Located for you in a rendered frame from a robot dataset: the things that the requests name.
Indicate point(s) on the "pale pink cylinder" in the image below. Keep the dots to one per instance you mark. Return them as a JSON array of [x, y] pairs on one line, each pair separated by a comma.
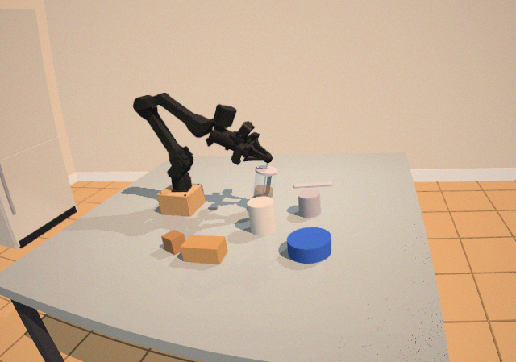
[[309, 202]]

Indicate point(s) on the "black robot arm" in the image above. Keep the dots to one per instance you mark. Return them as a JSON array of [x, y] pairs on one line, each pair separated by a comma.
[[181, 158]]

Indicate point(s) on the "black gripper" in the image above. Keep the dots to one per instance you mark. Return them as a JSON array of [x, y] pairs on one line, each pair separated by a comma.
[[250, 149]]

